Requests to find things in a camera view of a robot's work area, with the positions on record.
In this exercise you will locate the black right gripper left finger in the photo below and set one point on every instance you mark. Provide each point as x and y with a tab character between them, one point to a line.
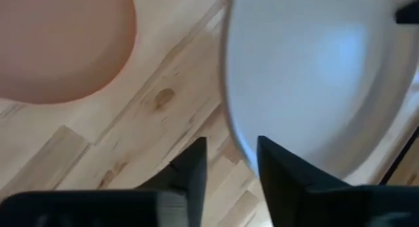
114	209

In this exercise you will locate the terracotta brown plate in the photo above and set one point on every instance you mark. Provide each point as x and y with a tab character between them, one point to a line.
59	40

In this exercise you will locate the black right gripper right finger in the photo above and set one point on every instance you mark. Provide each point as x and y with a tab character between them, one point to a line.
327	207

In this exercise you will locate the black aluminium rig frame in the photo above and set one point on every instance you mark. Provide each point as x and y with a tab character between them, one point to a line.
400	155

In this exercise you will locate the beige plate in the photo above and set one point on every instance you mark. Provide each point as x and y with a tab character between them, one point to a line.
311	73

